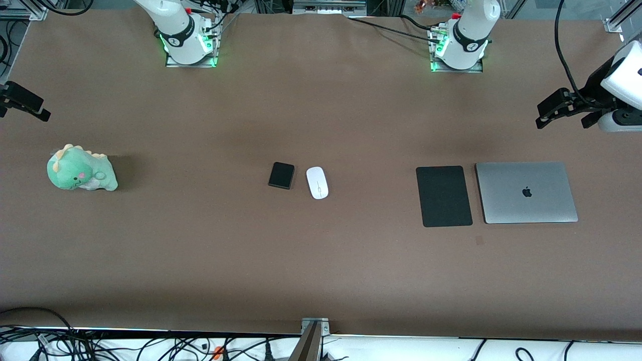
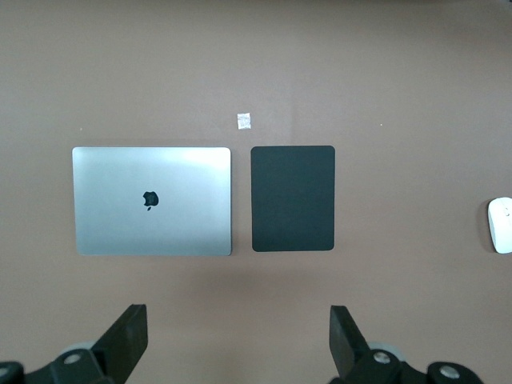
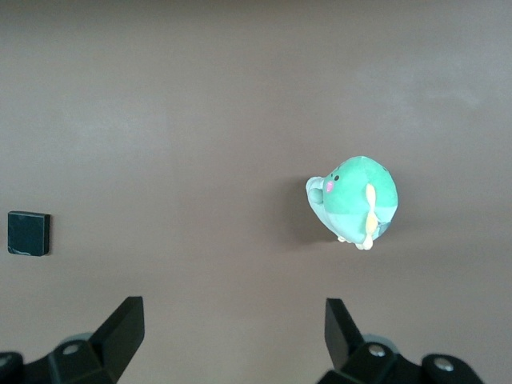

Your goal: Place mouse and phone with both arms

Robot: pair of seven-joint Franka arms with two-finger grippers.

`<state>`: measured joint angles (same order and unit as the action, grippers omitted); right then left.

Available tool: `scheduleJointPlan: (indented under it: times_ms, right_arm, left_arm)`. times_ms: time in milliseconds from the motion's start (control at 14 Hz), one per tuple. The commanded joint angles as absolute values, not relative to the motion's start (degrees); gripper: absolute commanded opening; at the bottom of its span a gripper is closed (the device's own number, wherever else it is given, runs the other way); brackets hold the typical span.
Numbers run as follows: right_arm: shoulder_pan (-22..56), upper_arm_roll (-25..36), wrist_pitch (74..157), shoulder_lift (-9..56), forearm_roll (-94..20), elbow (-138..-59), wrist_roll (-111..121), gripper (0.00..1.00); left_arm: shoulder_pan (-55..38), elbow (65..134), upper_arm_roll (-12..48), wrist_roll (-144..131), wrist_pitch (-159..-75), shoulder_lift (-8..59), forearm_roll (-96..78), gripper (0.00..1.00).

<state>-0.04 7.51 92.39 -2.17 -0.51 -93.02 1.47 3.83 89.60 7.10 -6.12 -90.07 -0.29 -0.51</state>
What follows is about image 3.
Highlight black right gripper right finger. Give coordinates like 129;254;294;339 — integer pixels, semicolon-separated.
315;298;425;384

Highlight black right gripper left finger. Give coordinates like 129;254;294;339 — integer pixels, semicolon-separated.
23;296;146;384

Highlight green plush dinosaur toy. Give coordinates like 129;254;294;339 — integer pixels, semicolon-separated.
306;155;400;251

